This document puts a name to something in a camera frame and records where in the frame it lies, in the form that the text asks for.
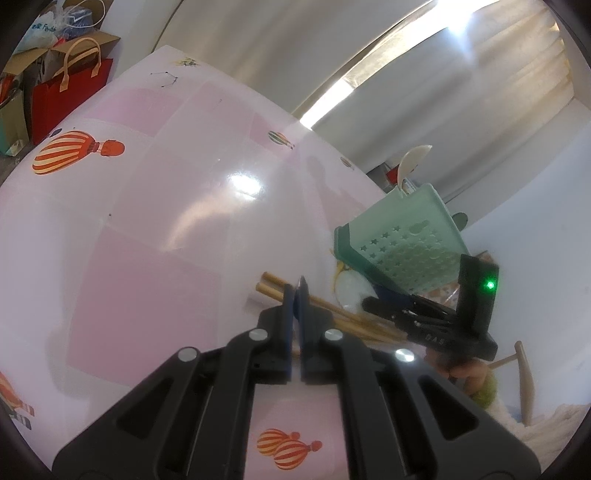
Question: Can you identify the wooden chair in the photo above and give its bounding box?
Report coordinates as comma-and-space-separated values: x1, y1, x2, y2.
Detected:
489, 340, 536, 428

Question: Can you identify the wooden chopstick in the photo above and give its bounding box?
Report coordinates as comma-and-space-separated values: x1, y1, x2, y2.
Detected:
255, 283, 398, 344
261, 272, 407, 342
330, 314, 407, 343

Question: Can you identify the white fluffy cloth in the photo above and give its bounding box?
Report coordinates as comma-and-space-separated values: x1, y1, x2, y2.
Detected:
499, 401, 591, 468

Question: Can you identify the pink balloon print tablecloth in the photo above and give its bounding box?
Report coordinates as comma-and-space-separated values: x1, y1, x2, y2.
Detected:
0, 44, 462, 480

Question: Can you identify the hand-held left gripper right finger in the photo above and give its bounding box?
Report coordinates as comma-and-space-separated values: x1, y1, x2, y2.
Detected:
298, 276, 541, 480

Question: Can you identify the red gift bag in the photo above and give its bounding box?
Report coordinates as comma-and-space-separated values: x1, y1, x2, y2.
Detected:
31, 37, 114, 144

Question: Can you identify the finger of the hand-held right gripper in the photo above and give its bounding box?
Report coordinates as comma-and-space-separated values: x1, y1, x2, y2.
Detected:
362, 295, 458, 331
374, 283, 419, 304

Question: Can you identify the person's right hand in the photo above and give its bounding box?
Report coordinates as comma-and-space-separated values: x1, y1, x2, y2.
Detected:
425, 348, 485, 398

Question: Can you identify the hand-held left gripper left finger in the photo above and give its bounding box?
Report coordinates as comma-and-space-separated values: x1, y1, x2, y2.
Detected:
52, 284, 296, 480

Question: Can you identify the cardboard box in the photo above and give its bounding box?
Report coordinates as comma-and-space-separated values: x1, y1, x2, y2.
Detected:
2, 31, 121, 86

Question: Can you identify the white curtain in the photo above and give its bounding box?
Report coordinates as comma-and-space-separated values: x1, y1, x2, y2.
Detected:
309, 0, 578, 204

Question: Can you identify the green plastic utensil basket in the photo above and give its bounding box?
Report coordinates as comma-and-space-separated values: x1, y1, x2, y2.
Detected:
334, 182, 472, 296

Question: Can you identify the blue white plastic bag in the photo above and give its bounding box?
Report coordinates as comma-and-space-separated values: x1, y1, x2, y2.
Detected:
25, 0, 70, 49

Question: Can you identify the teal paper bag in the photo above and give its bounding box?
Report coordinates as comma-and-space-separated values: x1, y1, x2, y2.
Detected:
0, 88, 31, 158

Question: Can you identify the grey cabinet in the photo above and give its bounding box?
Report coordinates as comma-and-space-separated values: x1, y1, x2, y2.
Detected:
367, 162, 402, 192

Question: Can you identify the beige spoon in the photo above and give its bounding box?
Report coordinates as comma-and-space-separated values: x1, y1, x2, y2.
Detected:
398, 144, 434, 192

